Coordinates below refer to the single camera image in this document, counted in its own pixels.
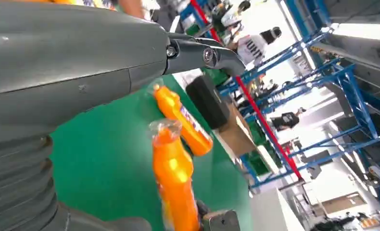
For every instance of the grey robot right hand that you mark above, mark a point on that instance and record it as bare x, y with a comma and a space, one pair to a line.
222, 223

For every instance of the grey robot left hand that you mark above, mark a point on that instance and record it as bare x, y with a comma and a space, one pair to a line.
65, 63

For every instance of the orange drink bottle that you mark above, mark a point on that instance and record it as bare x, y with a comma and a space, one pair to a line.
174, 172
169, 105

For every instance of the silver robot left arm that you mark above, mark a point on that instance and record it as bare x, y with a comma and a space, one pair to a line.
18, 185

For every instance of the white panel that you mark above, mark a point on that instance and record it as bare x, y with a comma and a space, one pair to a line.
273, 213

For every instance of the green crate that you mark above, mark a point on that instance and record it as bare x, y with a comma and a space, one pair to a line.
257, 164

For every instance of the cardboard box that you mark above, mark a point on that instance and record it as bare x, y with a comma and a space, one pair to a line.
237, 137

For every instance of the green table mat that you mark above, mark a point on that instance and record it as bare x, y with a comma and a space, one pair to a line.
113, 159

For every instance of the red pole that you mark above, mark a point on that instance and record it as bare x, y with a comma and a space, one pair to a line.
263, 121

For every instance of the black zip case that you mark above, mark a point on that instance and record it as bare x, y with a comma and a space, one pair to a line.
209, 105

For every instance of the person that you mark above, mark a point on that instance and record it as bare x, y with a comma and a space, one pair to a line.
285, 120
252, 49

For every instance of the blue metal rack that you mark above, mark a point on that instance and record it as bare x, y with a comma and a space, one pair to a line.
352, 95

